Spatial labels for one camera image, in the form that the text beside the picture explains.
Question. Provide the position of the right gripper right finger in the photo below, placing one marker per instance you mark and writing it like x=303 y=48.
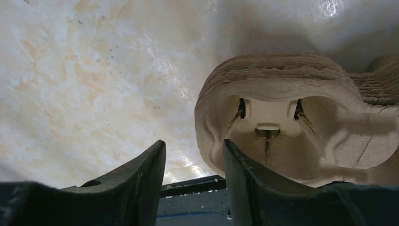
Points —
x=261 y=197

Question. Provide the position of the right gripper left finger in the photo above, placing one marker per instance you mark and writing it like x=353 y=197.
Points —
x=126 y=196

